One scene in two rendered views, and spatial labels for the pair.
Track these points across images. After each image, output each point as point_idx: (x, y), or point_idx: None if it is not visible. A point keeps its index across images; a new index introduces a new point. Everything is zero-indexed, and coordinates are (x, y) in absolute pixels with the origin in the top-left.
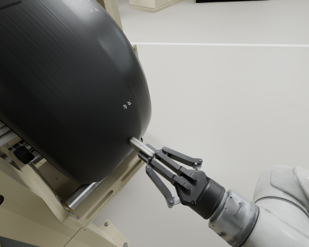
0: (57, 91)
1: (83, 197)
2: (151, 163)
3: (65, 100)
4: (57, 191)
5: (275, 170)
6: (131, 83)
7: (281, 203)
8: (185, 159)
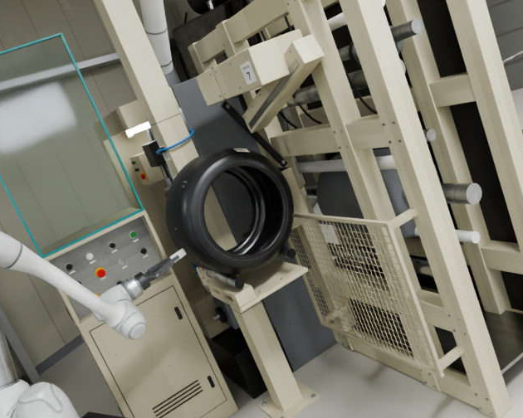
0: (166, 206)
1: (211, 274)
2: (166, 259)
3: (166, 210)
4: (244, 274)
5: (134, 308)
6: (177, 221)
7: (119, 298)
8: (159, 268)
